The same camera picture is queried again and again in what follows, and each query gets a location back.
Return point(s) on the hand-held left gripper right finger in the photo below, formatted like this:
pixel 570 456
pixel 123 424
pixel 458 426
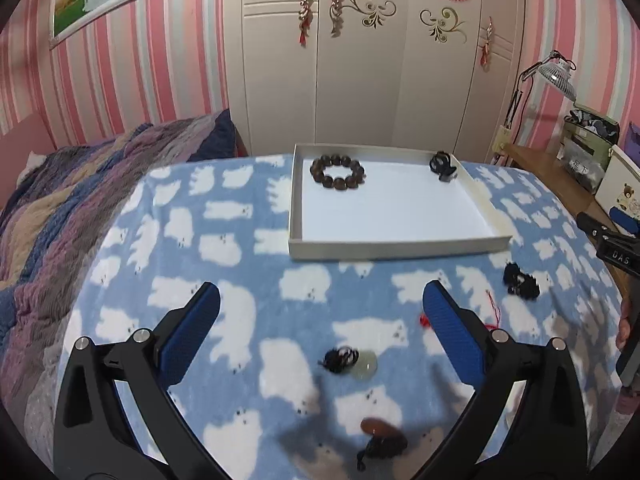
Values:
pixel 452 335

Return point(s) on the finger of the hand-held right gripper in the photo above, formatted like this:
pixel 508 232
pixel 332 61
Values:
pixel 592 227
pixel 625 220

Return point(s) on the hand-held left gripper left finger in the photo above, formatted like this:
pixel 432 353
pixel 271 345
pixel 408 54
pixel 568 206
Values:
pixel 187 340

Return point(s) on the white shallow tray box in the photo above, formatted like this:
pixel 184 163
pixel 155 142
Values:
pixel 400 210

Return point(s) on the person's right hand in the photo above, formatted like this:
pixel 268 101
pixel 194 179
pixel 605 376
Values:
pixel 625 327

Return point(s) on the white cartoon box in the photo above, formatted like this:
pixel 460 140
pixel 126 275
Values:
pixel 620 185

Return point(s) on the wooden side desk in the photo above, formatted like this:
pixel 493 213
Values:
pixel 545 165

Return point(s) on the green storage bag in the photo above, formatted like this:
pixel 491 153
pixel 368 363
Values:
pixel 590 145

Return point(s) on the blue bear print blanket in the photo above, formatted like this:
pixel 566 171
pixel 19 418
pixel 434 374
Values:
pixel 250 260

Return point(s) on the clamp desk lamp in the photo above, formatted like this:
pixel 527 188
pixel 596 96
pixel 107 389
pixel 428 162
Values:
pixel 562 75

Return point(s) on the black hair ornament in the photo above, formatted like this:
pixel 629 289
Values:
pixel 442 170

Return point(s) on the striped purple blue quilt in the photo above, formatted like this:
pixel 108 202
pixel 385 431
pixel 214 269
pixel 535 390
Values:
pixel 75 200

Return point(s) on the white pillow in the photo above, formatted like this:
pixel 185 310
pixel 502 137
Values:
pixel 32 160

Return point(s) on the pink headboard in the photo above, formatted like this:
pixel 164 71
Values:
pixel 25 140

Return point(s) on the white wardrobe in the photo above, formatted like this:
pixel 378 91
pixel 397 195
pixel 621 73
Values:
pixel 360 85

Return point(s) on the wall socket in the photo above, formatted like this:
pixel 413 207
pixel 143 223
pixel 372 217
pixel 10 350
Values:
pixel 502 140

